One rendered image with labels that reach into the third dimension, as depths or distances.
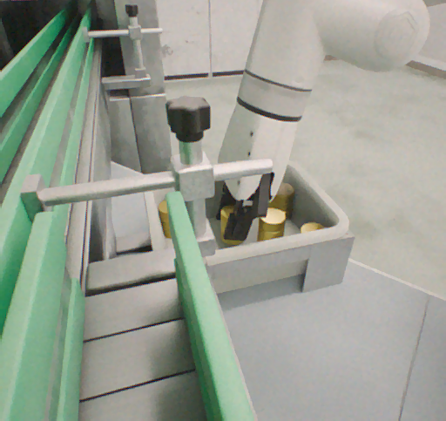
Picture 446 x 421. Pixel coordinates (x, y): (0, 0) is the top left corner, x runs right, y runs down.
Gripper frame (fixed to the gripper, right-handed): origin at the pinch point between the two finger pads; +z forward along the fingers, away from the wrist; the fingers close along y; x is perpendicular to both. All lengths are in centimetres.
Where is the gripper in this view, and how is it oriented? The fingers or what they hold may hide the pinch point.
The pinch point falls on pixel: (233, 217)
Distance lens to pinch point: 45.2
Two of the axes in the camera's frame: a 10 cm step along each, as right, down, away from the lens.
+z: -2.5, 8.3, 5.0
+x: 9.4, 0.8, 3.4
